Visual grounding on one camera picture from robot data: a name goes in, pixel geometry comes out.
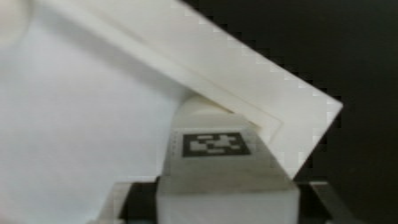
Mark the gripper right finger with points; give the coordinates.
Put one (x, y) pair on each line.
(321, 206)

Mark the white square table top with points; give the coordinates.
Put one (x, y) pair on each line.
(104, 61)

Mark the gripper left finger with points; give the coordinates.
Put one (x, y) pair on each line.
(129, 204)

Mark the white table leg with tag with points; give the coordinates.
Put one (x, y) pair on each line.
(222, 184)

